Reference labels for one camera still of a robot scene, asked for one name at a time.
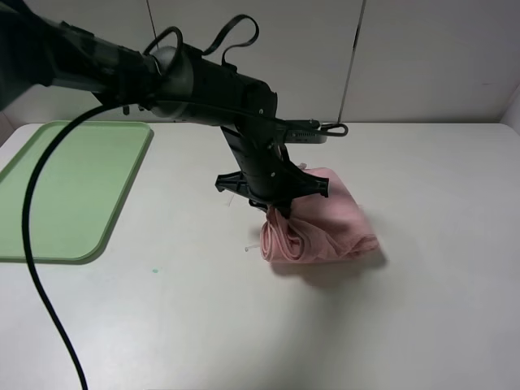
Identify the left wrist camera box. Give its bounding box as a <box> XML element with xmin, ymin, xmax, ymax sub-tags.
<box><xmin>283</xmin><ymin>119</ymin><xmax>327</xmax><ymax>145</ymax></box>

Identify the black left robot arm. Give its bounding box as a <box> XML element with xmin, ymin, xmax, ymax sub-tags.
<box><xmin>1</xmin><ymin>1</ymin><xmax>328</xmax><ymax>215</ymax></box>

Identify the black left camera cable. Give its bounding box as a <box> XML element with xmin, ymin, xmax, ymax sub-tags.
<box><xmin>22</xmin><ymin>14</ymin><xmax>350</xmax><ymax>390</ymax></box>

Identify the pink terry towel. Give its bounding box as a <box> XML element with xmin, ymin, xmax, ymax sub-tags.
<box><xmin>260</xmin><ymin>167</ymin><xmax>379</xmax><ymax>264</ymax></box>

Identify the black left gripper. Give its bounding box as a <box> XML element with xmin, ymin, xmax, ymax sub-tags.
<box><xmin>215</xmin><ymin>119</ymin><xmax>329</xmax><ymax>219</ymax></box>

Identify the green plastic tray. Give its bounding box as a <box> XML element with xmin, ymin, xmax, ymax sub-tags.
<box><xmin>1</xmin><ymin>121</ymin><xmax>154</xmax><ymax>265</ymax></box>

